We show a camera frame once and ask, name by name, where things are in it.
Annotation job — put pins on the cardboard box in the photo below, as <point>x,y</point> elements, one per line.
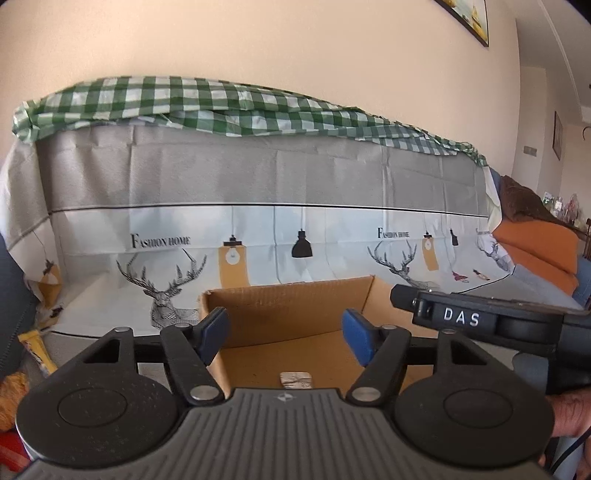
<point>286,309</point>

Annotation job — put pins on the small wall picture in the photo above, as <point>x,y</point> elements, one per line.
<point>557,136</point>

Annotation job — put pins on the brown blanket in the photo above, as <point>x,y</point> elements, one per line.
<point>521,203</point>

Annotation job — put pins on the cluster of glass jars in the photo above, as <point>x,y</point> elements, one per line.
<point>565,205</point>

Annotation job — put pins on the orange chips bag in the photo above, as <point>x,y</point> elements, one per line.
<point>11,401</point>

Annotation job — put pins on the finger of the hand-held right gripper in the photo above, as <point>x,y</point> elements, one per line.
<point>404,297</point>

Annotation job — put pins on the dark blue cushion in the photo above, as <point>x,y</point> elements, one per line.
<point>14,300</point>

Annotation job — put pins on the silver foil packet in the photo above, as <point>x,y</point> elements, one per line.
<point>295,379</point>

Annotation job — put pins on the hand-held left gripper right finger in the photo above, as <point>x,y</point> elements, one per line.
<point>358,334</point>

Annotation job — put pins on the orange cushion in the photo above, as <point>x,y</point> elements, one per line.
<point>535,244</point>

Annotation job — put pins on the yellow snack bar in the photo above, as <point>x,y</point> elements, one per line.
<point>39,353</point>

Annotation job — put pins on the wall light switch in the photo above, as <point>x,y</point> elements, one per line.
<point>531,150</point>

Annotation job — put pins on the printed grey sofa cover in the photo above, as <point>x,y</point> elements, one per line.
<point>231,170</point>

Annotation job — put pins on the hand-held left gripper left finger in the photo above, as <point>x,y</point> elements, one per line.
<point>214,330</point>

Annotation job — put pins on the red snack packet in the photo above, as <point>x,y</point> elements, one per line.
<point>9,454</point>

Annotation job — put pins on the framed wall picture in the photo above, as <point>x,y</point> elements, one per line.
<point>471,18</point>

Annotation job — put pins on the green checked cloth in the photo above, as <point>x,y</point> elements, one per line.
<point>184,101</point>

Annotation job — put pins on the person's right forearm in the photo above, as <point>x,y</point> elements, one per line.
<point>572,410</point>

